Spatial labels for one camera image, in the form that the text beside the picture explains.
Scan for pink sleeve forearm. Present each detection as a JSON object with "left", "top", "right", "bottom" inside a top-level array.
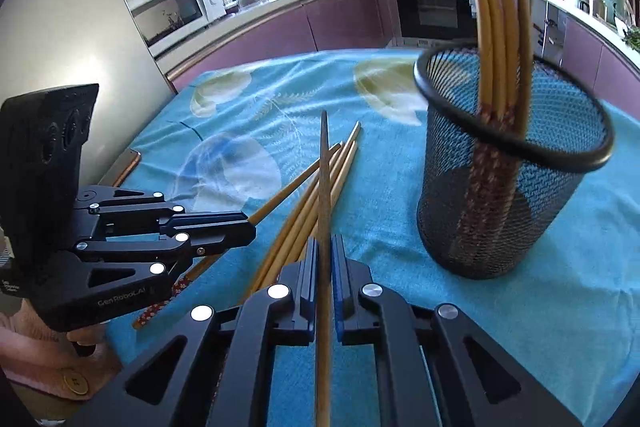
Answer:
[{"left": 1, "top": 299, "right": 122, "bottom": 401}]

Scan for left hand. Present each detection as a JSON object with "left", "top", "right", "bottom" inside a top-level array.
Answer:
[{"left": 66, "top": 324, "right": 106, "bottom": 346}]

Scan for smartphone with orange edge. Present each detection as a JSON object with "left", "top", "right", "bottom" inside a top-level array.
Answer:
[{"left": 99, "top": 148, "right": 142, "bottom": 187}]

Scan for blue floral tablecloth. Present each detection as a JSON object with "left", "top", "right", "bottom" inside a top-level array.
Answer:
[{"left": 126, "top": 50, "right": 639, "bottom": 426}]

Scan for white microwave oven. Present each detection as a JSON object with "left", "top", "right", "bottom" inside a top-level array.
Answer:
[{"left": 129, "top": 0, "right": 227, "bottom": 57}]

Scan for silver refrigerator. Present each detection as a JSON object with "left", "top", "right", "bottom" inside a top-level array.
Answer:
[{"left": 1, "top": 0, "right": 174, "bottom": 184}]

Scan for black mesh cup holder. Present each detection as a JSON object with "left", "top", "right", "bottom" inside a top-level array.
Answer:
[{"left": 414, "top": 41, "right": 615, "bottom": 280}]

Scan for black camera box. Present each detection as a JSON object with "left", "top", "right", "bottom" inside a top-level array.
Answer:
[{"left": 1, "top": 83, "right": 99, "bottom": 261}]

